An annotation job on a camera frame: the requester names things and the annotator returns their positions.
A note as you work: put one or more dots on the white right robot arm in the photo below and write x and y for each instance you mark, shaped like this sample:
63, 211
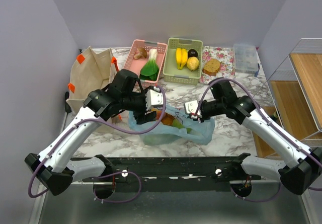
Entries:
300, 165

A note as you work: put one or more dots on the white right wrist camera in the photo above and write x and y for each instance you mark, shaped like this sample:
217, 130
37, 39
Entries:
191, 109

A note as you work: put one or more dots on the green cabbage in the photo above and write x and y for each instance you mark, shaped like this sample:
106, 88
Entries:
164, 135

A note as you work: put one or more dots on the yellow banana bunch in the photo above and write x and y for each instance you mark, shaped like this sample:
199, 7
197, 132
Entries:
181, 57

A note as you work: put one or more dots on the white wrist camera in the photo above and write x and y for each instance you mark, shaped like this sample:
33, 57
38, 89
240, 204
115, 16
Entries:
191, 109
154, 98

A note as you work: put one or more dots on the green glass bottle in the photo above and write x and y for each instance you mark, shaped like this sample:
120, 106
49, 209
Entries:
275, 116

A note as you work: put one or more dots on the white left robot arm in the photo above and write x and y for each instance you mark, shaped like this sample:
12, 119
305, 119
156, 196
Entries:
53, 166

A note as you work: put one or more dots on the beige canvas tote bag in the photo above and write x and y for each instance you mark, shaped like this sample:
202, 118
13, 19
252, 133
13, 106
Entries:
93, 69

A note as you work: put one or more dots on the pink plastic basket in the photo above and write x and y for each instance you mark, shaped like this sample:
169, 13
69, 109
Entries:
135, 65

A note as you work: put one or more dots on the brown bread slice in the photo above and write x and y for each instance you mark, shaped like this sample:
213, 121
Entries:
212, 67

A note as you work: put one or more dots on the yellow orange food piece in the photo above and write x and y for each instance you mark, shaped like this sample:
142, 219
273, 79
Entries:
167, 118

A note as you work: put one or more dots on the clear plastic organizer box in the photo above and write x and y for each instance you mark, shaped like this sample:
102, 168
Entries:
245, 58

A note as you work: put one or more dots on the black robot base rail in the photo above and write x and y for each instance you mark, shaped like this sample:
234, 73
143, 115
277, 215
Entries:
174, 174

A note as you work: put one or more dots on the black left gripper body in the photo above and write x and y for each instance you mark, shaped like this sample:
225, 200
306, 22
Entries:
136, 103

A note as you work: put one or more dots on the green bok choy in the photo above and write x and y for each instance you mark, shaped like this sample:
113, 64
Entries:
150, 70

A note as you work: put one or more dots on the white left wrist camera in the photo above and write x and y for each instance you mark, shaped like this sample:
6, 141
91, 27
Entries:
154, 98

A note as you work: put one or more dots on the white wire wooden shelf rack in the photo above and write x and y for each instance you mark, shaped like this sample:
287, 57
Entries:
294, 91

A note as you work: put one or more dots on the yellow pear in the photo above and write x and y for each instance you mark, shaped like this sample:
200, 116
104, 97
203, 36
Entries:
193, 63

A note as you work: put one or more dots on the dark purple plum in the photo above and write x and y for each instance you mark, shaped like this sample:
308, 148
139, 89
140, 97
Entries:
192, 53

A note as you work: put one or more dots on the light blue plastic grocery bag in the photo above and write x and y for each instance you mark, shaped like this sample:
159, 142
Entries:
201, 132

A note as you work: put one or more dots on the brown mushroom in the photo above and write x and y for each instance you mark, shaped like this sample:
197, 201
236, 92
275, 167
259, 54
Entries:
140, 53

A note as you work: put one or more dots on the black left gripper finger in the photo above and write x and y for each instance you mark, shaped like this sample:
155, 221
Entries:
151, 116
140, 119

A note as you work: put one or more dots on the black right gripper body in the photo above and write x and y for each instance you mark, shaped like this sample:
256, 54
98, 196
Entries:
211, 108

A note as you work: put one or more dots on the green plastic basket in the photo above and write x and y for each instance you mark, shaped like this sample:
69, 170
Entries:
181, 76

